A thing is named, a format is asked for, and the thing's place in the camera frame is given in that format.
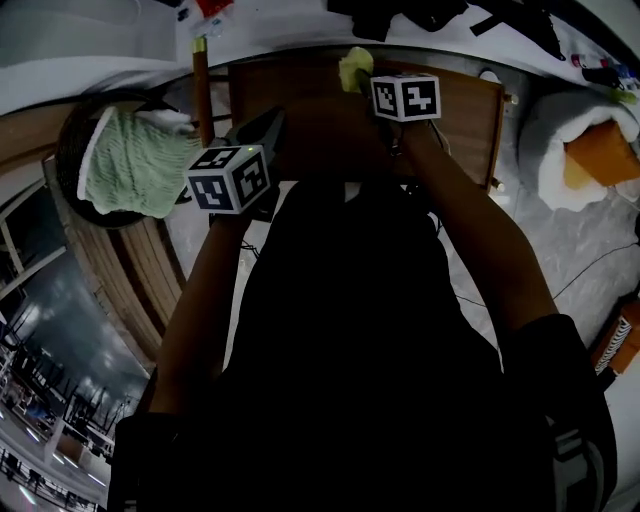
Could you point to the clear bottle red label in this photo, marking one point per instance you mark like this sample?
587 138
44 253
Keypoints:
590 61

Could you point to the striped cushion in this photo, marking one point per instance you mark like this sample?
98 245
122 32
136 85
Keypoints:
612 345

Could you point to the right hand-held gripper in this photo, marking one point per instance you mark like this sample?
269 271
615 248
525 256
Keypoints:
405 97

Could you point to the grey black worn backpack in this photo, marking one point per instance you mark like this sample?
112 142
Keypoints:
580 460

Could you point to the yellow cushion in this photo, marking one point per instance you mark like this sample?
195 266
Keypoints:
575 175

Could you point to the orange wooden bench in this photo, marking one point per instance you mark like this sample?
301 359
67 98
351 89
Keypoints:
631 345

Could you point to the person's left forearm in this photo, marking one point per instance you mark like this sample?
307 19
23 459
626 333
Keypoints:
200 310

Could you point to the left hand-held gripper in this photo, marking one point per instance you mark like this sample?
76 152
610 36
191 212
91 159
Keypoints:
225 180

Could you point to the long wooden platform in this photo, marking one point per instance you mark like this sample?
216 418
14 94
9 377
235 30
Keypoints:
145 270

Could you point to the yellow cloth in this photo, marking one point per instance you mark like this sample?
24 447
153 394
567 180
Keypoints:
355 62

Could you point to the white round pouf sofa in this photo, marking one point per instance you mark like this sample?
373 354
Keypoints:
540 150

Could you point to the yellow-green bottle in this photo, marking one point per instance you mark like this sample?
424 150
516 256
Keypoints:
622 96

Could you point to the white board table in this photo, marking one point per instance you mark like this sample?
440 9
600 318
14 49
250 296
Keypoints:
25 260

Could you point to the dark wicker chair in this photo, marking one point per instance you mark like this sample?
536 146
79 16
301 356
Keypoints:
67 150

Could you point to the blue bottle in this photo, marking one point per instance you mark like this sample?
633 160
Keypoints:
624 72

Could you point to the wooden shelf table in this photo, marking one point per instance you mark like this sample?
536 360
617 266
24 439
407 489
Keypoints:
460 115

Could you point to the orange cushion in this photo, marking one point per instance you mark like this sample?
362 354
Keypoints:
605 155

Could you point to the red packet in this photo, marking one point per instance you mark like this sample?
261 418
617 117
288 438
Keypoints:
212 7

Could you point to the person's right forearm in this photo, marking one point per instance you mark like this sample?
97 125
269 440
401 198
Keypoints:
480 225

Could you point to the green knitted blanket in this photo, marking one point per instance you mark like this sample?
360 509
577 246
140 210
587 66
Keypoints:
135 165

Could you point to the black cup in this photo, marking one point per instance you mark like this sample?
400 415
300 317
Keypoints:
600 77

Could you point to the person in dark shirt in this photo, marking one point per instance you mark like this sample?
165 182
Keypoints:
350 350

